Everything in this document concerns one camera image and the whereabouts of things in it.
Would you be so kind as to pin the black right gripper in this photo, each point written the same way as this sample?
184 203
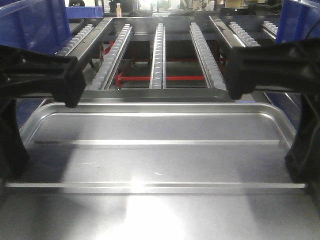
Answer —
284 67

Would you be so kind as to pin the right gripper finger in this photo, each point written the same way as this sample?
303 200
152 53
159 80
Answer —
303 158

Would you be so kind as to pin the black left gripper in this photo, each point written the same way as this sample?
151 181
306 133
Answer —
24 72

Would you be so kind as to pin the silver metal tray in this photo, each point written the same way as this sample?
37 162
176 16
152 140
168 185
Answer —
149 171

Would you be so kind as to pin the blue bin upper right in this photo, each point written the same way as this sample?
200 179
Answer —
299 20

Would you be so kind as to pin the blue bin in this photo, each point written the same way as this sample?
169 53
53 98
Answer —
299 20
37 25

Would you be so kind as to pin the right white roller track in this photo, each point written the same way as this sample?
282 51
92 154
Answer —
245 39

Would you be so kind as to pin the white roller track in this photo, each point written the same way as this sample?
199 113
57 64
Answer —
245 39
210 70
75 41
158 67
108 69

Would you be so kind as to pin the left white roller track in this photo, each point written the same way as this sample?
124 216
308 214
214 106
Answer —
75 41

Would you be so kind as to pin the centre white roller track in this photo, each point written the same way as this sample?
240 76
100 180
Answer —
158 67

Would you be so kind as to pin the blue bin upper left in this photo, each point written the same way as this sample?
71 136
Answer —
37 25

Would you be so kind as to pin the right steel divider rail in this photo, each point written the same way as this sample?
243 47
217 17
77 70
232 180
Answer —
225 36

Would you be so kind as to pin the steel divider rail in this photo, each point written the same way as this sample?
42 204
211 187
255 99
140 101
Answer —
90 46
225 36

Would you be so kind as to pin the left steel divider rail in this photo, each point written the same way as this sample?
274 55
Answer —
90 46

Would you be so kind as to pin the red metal frame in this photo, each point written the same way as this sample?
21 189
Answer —
181 63

